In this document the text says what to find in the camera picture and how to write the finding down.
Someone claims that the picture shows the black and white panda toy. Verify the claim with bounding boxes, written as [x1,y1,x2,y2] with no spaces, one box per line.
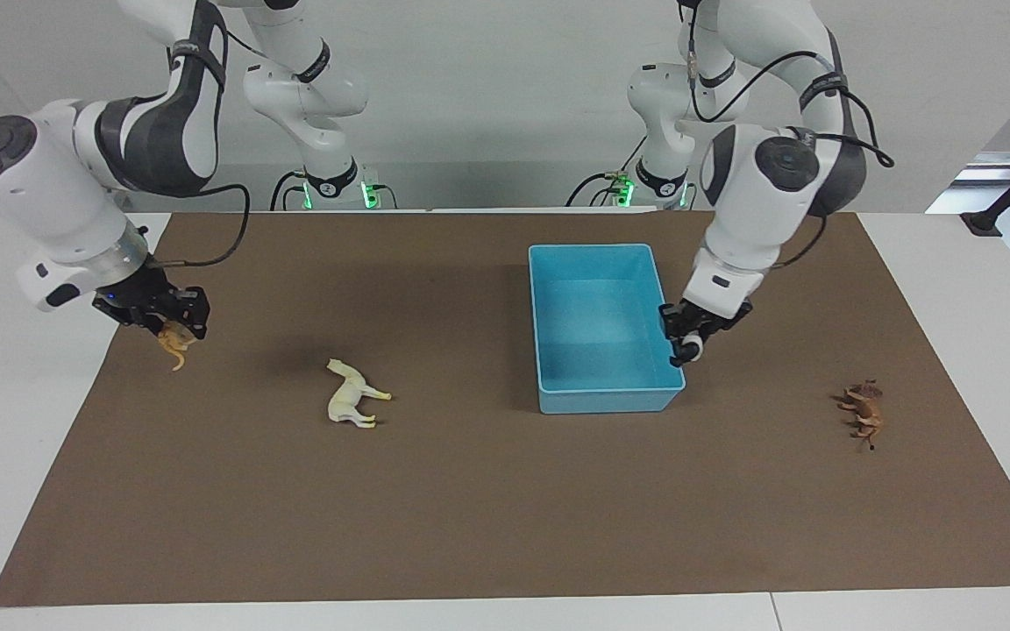
[670,331,706,368]

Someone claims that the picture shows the orange striped tiger toy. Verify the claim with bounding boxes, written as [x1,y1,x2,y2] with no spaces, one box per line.
[158,321,200,372]

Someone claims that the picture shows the cream white horse toy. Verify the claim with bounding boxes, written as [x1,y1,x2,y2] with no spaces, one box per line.
[324,357,394,430]

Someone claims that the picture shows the brown lion toy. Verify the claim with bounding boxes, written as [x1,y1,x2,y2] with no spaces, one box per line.
[836,379,886,452]

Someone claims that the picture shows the light blue storage box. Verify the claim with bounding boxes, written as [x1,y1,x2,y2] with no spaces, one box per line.
[528,243,687,415]

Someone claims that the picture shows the brown table mat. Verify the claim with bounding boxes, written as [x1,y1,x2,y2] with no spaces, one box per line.
[0,210,1010,608]

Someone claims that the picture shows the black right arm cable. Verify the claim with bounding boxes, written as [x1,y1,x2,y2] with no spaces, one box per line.
[154,182,252,268]

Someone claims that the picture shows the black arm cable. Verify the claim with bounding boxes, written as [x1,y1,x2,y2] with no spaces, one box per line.
[154,182,252,268]
[685,0,897,268]

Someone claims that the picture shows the black left base cables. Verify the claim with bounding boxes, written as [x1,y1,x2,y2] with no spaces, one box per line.
[565,131,646,209]

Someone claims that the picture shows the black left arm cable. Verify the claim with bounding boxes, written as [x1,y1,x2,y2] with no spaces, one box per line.
[685,0,897,268]

